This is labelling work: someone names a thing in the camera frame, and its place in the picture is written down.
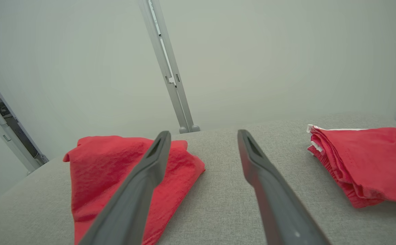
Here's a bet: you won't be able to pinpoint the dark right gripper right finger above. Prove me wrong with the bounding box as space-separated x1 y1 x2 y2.
237 129 331 245

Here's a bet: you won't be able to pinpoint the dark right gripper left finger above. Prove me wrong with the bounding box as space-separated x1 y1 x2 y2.
79 131 172 245

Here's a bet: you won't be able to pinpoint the grey partition post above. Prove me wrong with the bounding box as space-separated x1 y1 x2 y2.
149 0 201 132
137 0 190 134

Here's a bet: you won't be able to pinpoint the grey aluminium partition edge frame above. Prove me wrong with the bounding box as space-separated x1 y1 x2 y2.
0 63 49 174

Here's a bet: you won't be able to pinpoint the red jersey with white sleeves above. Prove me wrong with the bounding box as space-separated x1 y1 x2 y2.
63 135 206 245

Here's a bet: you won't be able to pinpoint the red shorts with white stripe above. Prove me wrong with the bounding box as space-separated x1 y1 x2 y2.
307 124 396 209

